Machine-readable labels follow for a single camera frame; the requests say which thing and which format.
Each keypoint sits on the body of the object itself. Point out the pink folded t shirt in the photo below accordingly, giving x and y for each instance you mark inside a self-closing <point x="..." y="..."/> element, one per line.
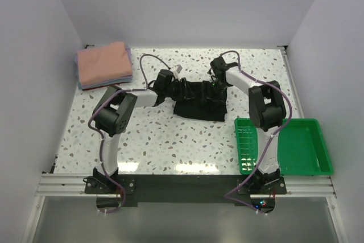
<point x="104" y="62"/>

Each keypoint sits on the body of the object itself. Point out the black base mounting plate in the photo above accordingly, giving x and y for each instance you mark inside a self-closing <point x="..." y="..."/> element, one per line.
<point x="131" y="190"/>

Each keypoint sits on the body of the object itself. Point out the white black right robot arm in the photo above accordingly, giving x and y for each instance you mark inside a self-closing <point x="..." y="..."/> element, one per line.
<point x="267" y="111"/>

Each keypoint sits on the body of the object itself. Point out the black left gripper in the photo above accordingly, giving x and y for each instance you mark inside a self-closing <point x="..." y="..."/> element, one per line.
<point x="186" y="93"/>

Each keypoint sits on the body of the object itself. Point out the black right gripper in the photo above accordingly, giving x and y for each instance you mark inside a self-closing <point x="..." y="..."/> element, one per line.
<point x="206" y="86"/>

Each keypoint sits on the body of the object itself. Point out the stack of folded shirts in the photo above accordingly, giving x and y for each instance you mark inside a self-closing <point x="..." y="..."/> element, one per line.
<point x="113" y="82"/>

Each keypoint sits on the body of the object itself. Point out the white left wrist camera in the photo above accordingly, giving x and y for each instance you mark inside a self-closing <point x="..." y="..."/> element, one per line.
<point x="176" y="69"/>

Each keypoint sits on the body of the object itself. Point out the black t shirt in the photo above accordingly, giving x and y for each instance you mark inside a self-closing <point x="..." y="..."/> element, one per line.
<point x="197" y="110"/>

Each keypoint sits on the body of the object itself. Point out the green plastic tray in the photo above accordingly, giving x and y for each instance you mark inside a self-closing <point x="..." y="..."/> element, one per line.
<point x="301" y="148"/>

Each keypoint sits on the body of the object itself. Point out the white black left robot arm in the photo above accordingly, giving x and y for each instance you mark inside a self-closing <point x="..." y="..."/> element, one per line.
<point x="112" y="114"/>

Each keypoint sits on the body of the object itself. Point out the aluminium frame rail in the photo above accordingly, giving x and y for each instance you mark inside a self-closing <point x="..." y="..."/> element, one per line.
<point x="305" y="186"/>

